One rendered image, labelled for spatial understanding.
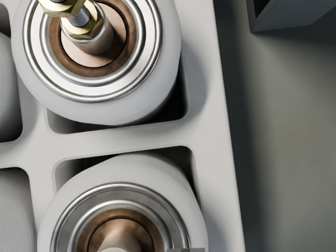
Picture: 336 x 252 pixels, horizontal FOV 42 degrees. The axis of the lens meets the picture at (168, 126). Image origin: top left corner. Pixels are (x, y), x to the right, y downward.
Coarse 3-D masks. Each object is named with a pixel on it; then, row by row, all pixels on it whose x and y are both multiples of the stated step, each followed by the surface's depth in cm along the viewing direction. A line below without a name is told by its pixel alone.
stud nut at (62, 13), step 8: (40, 0) 16; (48, 0) 16; (64, 0) 16; (72, 0) 16; (80, 0) 16; (48, 8) 16; (56, 8) 16; (64, 8) 16; (72, 8) 16; (80, 8) 17; (56, 16) 17; (64, 16) 17; (72, 16) 17
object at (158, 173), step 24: (96, 168) 24; (120, 168) 24; (144, 168) 24; (168, 168) 29; (72, 192) 24; (168, 192) 24; (192, 192) 30; (48, 216) 24; (192, 216) 24; (48, 240) 24; (192, 240) 24
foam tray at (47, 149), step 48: (0, 0) 31; (192, 0) 31; (192, 48) 31; (192, 96) 31; (0, 144) 31; (48, 144) 31; (96, 144) 31; (144, 144) 31; (192, 144) 31; (48, 192) 31; (240, 240) 31
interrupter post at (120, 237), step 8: (112, 232) 24; (120, 232) 23; (128, 232) 24; (104, 240) 23; (112, 240) 22; (120, 240) 22; (128, 240) 22; (136, 240) 23; (104, 248) 21; (112, 248) 21; (120, 248) 21; (128, 248) 21; (136, 248) 22
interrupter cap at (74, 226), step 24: (96, 192) 23; (120, 192) 23; (144, 192) 23; (72, 216) 23; (96, 216) 23; (120, 216) 24; (144, 216) 23; (168, 216) 23; (72, 240) 23; (96, 240) 24; (144, 240) 24; (168, 240) 23
